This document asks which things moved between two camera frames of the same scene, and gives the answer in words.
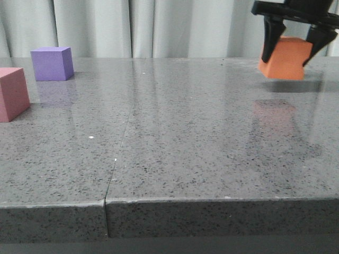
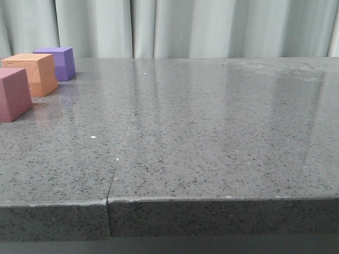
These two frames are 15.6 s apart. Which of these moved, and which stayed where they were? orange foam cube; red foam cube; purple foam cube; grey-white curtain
Moved: orange foam cube
Stayed: purple foam cube; grey-white curtain; red foam cube
